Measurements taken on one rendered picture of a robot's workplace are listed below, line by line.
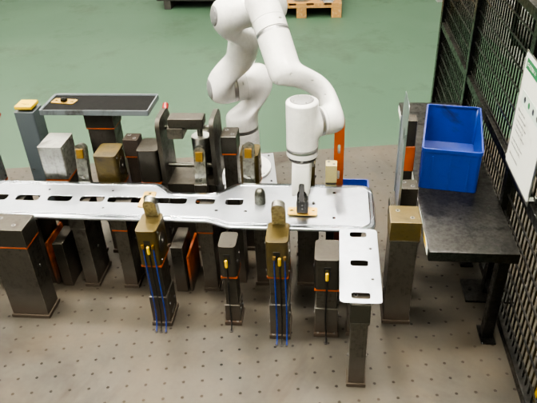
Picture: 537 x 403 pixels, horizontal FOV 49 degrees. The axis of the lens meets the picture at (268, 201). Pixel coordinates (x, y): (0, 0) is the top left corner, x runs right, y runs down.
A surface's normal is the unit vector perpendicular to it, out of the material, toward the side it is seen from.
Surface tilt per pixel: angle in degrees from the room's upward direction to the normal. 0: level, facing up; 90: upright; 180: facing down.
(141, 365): 0
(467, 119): 90
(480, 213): 0
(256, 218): 0
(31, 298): 90
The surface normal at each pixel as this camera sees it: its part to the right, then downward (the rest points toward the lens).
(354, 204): -0.04, -0.83
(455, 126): -0.26, 0.54
